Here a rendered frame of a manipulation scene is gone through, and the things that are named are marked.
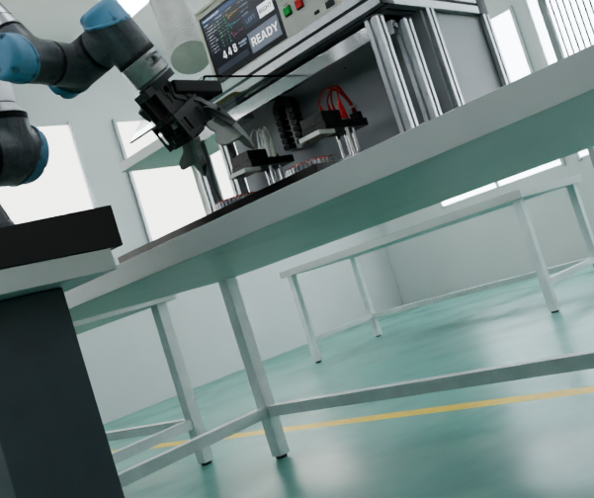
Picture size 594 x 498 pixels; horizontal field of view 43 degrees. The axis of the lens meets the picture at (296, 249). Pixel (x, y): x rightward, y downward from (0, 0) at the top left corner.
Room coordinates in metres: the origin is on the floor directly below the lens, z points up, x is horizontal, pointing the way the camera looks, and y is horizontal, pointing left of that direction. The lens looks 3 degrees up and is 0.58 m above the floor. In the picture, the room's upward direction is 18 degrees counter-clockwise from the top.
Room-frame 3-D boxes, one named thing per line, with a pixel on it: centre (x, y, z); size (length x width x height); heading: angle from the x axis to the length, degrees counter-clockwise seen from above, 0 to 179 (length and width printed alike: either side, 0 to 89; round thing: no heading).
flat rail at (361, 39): (1.69, -0.06, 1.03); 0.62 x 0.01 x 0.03; 46
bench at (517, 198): (5.39, -0.89, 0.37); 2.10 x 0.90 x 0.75; 46
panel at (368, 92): (1.80, -0.17, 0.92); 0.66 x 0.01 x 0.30; 46
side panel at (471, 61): (1.68, -0.50, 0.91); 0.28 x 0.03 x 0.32; 136
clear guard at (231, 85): (1.70, 0.09, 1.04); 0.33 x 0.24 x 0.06; 136
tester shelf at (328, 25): (1.85, -0.21, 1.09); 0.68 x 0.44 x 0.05; 46
